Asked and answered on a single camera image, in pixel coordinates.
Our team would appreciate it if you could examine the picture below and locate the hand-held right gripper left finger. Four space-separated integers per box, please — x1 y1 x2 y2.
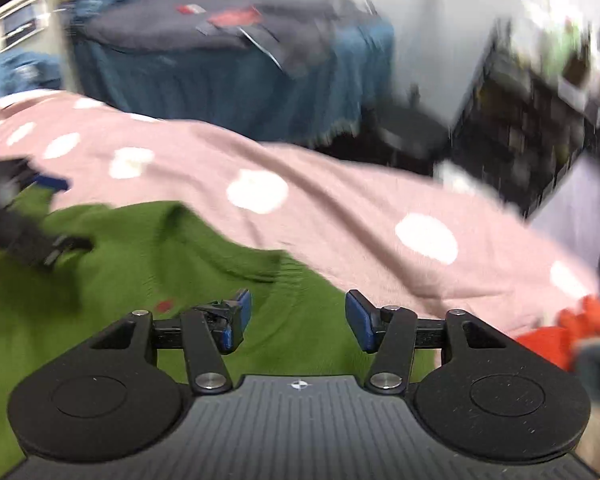
87 289 253 395

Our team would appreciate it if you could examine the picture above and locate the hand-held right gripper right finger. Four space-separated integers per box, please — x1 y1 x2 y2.
345 289 518 395

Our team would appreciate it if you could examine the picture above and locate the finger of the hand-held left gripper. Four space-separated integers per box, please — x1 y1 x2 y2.
0 208 93 268
0 159 71 202

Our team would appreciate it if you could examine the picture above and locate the green knit sweater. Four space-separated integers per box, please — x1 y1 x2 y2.
0 187 436 480

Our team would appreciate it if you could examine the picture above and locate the metal clothes rack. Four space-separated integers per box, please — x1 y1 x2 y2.
0 0 121 56

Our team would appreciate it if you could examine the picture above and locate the pink polka dot blanket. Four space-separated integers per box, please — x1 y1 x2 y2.
0 89 600 361

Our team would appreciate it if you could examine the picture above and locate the blue denim cloth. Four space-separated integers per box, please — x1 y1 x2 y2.
0 52 63 103

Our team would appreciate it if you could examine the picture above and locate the dark grey garment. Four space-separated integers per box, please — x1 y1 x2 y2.
77 0 351 78

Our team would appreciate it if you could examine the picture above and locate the black stool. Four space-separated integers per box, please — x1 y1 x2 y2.
375 110 451 171

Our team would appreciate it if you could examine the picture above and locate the orange knit sweater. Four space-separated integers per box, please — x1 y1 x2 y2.
517 295 600 372

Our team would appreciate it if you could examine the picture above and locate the pale lilac cloth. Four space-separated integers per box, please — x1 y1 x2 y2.
530 155 600 271

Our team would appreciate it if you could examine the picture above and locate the black shelf unit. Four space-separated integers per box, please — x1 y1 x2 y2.
450 15 600 216

